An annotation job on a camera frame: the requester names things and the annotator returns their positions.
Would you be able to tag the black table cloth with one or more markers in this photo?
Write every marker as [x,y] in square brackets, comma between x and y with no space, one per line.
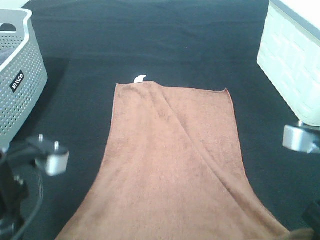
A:
[89,46]

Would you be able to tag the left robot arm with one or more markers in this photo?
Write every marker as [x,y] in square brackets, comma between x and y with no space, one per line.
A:
[13,191]

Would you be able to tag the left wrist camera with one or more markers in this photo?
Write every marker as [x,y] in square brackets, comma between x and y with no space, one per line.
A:
[50,156]

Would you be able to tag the brown towel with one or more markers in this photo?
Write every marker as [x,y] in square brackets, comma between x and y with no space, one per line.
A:
[173,170]

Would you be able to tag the white perforated laundry basket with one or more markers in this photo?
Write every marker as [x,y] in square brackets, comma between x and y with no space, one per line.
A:
[23,80]

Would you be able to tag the folded purple cloth in basket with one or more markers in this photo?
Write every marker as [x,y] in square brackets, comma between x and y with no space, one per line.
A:
[6,56]

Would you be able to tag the white woven storage bin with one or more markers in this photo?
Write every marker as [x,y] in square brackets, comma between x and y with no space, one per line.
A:
[289,55]

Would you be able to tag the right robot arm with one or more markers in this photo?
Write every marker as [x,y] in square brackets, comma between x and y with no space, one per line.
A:
[312,216]

